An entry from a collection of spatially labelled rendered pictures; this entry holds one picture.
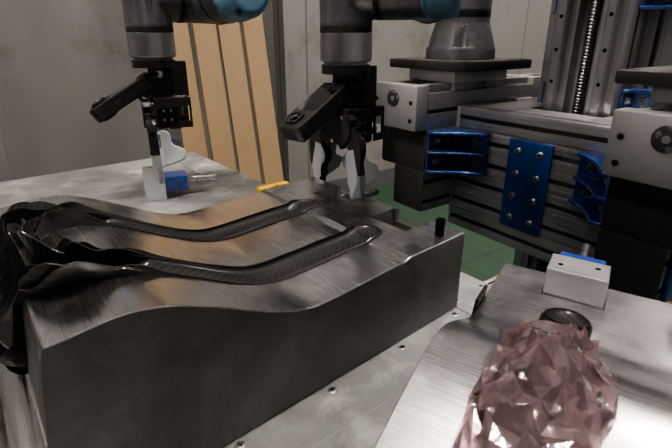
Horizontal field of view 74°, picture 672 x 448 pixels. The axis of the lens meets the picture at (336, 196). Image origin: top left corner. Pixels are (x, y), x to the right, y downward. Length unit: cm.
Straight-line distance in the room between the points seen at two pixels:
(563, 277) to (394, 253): 15
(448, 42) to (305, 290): 75
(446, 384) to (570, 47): 82
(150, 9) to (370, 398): 66
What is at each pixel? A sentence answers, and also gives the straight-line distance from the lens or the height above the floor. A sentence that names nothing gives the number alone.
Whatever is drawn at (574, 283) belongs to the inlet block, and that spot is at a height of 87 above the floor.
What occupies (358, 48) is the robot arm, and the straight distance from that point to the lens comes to 65.
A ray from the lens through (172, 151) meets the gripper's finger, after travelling 84.
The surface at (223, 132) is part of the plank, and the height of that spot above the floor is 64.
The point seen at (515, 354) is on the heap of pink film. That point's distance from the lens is 27.
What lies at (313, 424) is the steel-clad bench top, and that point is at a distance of 39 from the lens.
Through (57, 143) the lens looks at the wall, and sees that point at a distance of 257.
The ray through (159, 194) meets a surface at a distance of 88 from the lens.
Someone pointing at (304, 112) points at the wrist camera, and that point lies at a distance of 63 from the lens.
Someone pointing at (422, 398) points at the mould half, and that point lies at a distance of 28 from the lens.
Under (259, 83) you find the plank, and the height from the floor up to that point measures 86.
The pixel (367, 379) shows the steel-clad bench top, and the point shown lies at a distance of 42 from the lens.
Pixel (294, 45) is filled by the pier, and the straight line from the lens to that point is 277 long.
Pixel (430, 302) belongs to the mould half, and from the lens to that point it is 48.
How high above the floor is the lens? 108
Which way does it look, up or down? 19 degrees down
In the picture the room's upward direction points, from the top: straight up
